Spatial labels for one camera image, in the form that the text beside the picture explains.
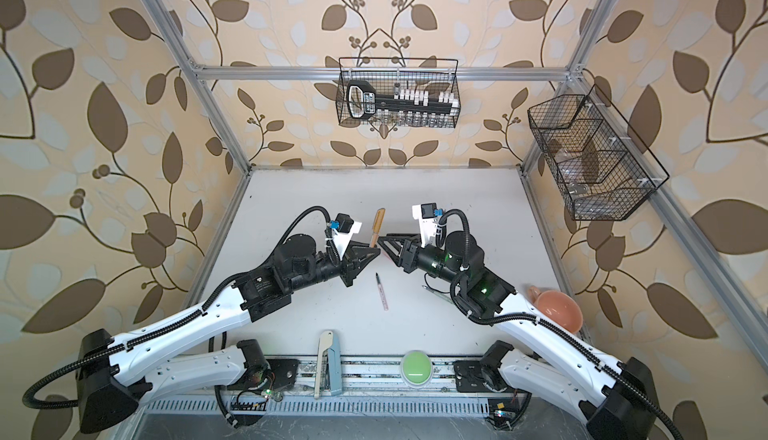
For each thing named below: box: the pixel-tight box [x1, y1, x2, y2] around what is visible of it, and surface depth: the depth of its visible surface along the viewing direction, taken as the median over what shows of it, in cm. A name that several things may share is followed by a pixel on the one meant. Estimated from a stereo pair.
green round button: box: [400, 350, 433, 388], surface depth 76 cm
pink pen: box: [375, 272, 389, 312], surface depth 89 cm
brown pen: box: [369, 207, 386, 248], surface depth 65 cm
